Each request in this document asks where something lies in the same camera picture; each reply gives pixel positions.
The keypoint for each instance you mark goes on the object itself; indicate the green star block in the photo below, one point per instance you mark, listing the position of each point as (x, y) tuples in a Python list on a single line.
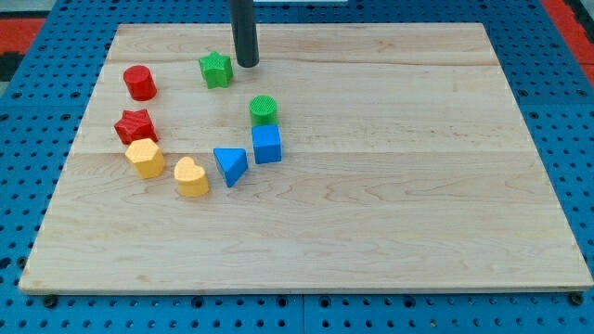
[(216, 70)]

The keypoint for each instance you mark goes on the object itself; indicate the red star block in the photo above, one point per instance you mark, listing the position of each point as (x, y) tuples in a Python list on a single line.
[(135, 125)]

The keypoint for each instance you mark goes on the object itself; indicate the blue cube block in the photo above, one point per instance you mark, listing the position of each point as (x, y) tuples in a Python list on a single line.
[(266, 142)]

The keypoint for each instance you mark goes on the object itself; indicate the blue triangle block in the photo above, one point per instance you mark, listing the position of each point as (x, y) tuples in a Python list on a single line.
[(231, 163)]

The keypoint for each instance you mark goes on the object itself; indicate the green cylinder block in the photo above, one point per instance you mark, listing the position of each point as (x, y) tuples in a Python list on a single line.
[(263, 110)]

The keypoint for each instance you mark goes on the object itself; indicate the light wooden board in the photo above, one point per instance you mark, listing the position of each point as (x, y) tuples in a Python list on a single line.
[(407, 167)]

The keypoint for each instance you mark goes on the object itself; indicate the yellow heart block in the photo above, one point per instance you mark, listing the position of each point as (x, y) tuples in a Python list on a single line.
[(191, 179)]

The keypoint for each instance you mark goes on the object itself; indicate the yellow hexagon block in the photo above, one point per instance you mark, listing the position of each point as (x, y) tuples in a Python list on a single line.
[(145, 157)]

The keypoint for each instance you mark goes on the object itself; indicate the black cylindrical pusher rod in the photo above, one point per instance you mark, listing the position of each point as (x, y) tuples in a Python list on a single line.
[(243, 25)]

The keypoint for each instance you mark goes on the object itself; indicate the red cylinder block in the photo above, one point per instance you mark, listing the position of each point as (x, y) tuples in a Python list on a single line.
[(139, 82)]

